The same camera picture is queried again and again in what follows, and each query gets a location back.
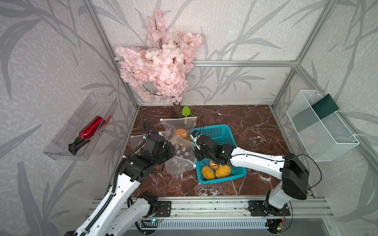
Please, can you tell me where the pink cherry blossom tree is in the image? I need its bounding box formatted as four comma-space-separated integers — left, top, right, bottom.
115, 8, 205, 118

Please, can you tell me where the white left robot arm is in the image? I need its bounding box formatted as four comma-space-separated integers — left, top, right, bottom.
66, 133, 175, 236

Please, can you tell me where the large brown potato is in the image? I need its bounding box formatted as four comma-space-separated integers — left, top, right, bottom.
215, 165, 232, 179

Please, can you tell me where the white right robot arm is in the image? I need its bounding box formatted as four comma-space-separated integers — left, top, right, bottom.
191, 132, 310, 211

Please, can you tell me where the clear acrylic wall shelf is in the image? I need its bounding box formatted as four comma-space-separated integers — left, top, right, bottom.
43, 92, 119, 161

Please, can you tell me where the orange potato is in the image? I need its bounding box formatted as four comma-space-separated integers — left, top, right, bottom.
209, 160, 220, 170

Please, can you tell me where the clear zipper bag with dots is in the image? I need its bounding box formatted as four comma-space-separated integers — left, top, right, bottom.
130, 135, 146, 150

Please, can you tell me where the white wire wall basket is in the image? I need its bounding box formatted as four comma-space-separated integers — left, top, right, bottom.
286, 89, 360, 162

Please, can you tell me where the dark green card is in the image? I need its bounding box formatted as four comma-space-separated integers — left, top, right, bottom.
312, 94, 339, 120

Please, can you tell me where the teal plastic basket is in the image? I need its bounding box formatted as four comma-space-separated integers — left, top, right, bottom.
191, 124, 247, 184

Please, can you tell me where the tan toy rake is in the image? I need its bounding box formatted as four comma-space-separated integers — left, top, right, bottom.
191, 109, 204, 120

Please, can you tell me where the green toy shovel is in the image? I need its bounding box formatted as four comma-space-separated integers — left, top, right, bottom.
182, 106, 191, 125

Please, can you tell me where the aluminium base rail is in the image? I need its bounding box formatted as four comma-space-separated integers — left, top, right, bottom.
138, 195, 334, 231

